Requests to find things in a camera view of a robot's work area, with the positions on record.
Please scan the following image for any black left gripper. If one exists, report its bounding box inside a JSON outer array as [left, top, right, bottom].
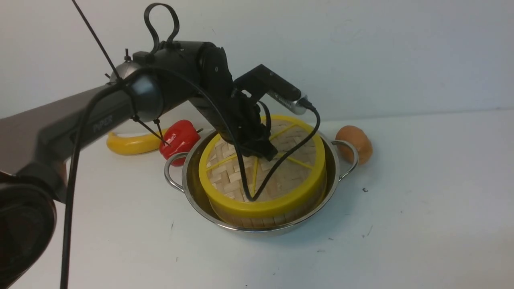
[[189, 93, 278, 161]]

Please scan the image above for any yellow woven steamer lid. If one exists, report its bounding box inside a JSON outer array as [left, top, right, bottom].
[[198, 114, 326, 219]]

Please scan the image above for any yellow bamboo steamer basket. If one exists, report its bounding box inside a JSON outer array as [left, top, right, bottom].
[[205, 120, 328, 229]]

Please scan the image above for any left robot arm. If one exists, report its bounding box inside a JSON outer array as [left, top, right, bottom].
[[1, 41, 277, 289]]

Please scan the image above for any stainless steel pot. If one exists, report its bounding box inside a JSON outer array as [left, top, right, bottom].
[[163, 130, 358, 238]]

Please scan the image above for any red toy bell pepper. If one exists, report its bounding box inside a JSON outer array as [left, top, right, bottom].
[[159, 120, 203, 160]]

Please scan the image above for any brown toy potato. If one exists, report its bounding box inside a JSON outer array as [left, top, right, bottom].
[[335, 126, 374, 166]]

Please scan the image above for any yellow toy banana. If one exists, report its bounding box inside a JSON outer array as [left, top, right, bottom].
[[106, 132, 162, 156]]

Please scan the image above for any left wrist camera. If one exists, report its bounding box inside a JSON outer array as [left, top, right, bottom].
[[234, 64, 307, 115]]

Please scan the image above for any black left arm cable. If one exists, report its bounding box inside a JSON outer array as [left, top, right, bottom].
[[59, 0, 321, 289]]

